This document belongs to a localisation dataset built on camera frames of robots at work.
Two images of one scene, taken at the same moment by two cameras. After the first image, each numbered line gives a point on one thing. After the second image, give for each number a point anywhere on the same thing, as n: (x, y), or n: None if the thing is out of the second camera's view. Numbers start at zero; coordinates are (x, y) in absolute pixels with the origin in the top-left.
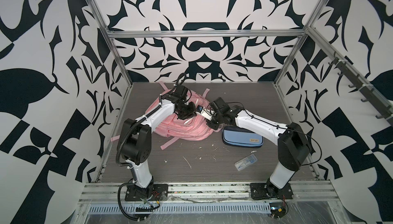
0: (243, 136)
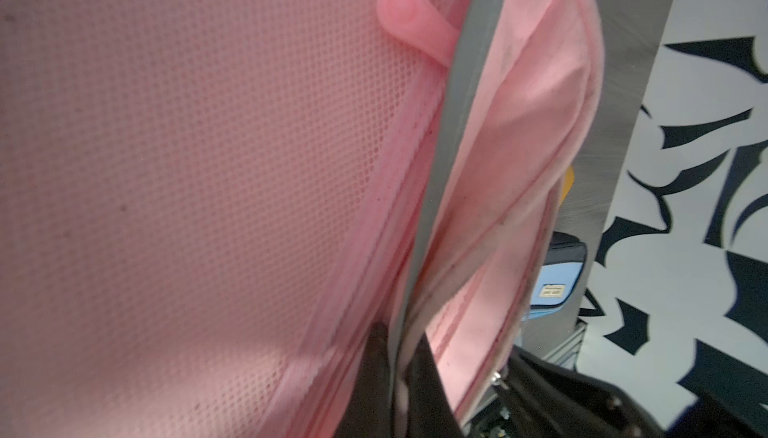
0: (559, 274)
